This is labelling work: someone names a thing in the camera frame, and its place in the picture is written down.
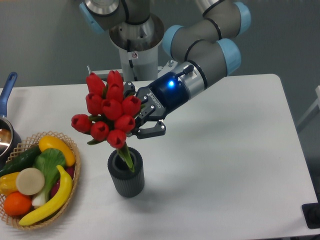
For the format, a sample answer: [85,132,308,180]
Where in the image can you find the green cucumber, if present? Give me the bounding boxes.
[0,145,41,177]

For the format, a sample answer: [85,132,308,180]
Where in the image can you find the woven wicker basket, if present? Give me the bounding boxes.
[0,131,81,231]

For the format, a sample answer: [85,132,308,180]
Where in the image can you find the black device at table edge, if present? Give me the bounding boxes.
[301,202,320,229]

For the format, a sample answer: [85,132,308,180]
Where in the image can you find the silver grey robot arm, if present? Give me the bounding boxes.
[79,0,251,139]

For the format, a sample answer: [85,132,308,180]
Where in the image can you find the yellow squash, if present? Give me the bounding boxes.
[38,135,76,167]

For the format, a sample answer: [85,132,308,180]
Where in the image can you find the blue handled saucepan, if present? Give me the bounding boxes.
[0,72,21,169]

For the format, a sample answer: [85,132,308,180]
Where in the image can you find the white metal base frame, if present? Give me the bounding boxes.
[86,59,180,84]

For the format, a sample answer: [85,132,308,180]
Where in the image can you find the dark grey ribbed vase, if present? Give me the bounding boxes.
[107,147,145,198]

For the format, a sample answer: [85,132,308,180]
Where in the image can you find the purple red vegetable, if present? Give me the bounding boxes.
[50,166,75,199]

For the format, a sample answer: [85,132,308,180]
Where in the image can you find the beige round disc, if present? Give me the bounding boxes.
[15,167,45,196]

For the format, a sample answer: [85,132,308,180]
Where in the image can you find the yellow banana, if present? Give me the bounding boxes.
[18,165,73,227]

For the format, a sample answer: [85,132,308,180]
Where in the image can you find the white furniture at right edge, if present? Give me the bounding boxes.
[296,85,320,133]

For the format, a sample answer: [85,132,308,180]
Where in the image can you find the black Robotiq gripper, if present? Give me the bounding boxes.
[123,71,190,140]

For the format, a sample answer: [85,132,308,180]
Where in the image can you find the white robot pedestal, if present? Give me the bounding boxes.
[109,13,165,82]

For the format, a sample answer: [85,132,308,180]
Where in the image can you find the orange fruit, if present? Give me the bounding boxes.
[3,191,32,216]

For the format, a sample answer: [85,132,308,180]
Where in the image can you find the red tulip bouquet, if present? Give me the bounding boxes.
[71,70,142,172]

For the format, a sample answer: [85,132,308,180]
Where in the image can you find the yellow bell pepper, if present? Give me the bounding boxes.
[0,172,20,196]

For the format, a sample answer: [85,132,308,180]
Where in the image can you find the green bok choy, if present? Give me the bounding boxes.
[32,148,66,208]

